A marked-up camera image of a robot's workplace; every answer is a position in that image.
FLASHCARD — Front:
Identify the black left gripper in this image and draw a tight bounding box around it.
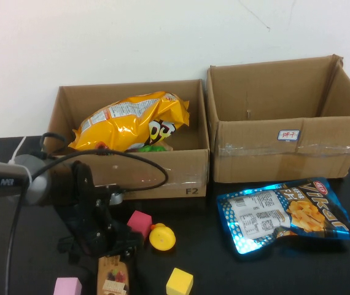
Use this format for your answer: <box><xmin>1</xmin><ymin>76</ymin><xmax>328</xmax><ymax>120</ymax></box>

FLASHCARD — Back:
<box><xmin>58</xmin><ymin>201</ymin><xmax>147</xmax><ymax>264</ymax></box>

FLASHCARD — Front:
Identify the brown snack bar packet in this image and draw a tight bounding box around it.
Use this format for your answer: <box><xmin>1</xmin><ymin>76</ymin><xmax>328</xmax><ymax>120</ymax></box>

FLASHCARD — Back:
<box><xmin>96</xmin><ymin>255</ymin><xmax>130</xmax><ymax>295</ymax></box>

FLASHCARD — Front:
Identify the blue Vikar shrimp chip bag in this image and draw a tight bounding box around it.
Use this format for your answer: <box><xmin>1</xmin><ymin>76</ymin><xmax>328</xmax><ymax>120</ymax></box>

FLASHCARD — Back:
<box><xmin>216</xmin><ymin>177</ymin><xmax>350</xmax><ymax>255</ymax></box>

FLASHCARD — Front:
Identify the green snack packet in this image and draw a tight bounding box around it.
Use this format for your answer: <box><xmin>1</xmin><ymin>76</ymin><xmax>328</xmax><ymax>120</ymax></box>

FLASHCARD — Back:
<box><xmin>138</xmin><ymin>144</ymin><xmax>167</xmax><ymax>153</ymax></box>

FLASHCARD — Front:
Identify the magenta foam cube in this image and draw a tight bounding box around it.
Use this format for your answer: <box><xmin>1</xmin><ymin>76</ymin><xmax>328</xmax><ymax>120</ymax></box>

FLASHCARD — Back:
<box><xmin>126</xmin><ymin>210</ymin><xmax>153</xmax><ymax>241</ymax></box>

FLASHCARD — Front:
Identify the pink foam cube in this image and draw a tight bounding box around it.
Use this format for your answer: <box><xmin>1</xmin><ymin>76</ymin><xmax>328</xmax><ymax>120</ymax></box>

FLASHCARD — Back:
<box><xmin>53</xmin><ymin>277</ymin><xmax>83</xmax><ymax>295</ymax></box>

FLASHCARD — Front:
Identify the yellow rubber duck toy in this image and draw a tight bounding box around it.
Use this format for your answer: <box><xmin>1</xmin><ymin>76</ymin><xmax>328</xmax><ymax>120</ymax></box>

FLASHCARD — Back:
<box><xmin>149</xmin><ymin>222</ymin><xmax>176</xmax><ymax>251</ymax></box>

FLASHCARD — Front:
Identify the yellow foam cube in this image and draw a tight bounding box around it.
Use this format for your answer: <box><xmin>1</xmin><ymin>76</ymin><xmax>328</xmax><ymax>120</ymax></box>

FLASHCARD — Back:
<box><xmin>165</xmin><ymin>267</ymin><xmax>194</xmax><ymax>295</ymax></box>

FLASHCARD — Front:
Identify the cardboard box printed F2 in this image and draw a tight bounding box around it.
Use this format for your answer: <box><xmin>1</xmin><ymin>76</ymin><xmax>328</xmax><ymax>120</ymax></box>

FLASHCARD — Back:
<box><xmin>39</xmin><ymin>79</ymin><xmax>210</xmax><ymax>200</ymax></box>

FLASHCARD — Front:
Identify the yellow chip bag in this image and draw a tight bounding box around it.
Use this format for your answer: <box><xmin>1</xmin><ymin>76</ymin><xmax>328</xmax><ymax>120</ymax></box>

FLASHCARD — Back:
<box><xmin>68</xmin><ymin>90</ymin><xmax>190</xmax><ymax>154</ymax></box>

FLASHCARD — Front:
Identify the cardboard box with white label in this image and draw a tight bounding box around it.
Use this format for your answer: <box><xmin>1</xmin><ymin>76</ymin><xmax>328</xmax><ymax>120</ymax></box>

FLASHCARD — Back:
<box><xmin>206</xmin><ymin>54</ymin><xmax>350</xmax><ymax>184</ymax></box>

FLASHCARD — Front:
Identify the white blue-bordered label sticker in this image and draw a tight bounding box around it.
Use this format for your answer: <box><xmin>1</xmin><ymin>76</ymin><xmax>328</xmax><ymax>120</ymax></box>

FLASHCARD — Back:
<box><xmin>278</xmin><ymin>129</ymin><xmax>300</xmax><ymax>141</ymax></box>

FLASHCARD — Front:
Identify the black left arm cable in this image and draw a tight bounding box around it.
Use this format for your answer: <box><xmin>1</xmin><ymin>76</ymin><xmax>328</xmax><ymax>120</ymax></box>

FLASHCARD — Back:
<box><xmin>30</xmin><ymin>132</ymin><xmax>169</xmax><ymax>193</ymax></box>

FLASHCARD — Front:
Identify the white left arm cable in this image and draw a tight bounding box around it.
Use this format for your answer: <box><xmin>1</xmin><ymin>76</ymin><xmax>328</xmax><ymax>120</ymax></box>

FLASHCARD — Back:
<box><xmin>8</xmin><ymin>136</ymin><xmax>33</xmax><ymax>185</ymax></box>

